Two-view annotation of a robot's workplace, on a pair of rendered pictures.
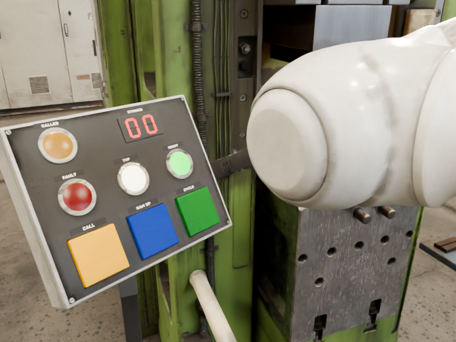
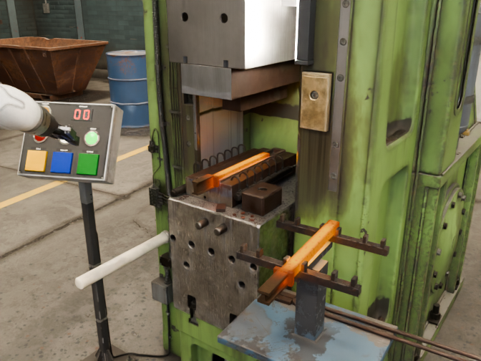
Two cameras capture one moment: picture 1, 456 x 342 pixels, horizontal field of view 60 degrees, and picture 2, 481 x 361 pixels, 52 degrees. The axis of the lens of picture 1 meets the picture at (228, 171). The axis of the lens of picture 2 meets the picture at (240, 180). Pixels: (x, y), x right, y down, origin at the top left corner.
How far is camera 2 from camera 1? 163 cm
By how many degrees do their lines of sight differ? 51
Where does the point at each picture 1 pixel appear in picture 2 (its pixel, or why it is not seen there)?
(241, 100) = (187, 119)
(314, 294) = (184, 273)
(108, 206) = (49, 144)
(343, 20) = (198, 75)
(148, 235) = (57, 162)
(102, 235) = (39, 154)
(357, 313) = (219, 316)
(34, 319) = not seen: hidden behind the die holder
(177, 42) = (152, 74)
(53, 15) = not seen: hidden behind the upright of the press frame
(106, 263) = (35, 165)
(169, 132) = (94, 121)
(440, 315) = not seen: outside the picture
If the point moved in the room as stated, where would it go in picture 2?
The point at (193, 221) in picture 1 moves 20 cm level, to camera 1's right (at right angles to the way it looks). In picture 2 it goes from (81, 167) to (101, 184)
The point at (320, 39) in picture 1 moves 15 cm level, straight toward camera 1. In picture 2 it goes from (185, 85) to (139, 89)
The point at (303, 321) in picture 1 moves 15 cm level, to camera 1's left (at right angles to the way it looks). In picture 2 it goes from (180, 291) to (161, 273)
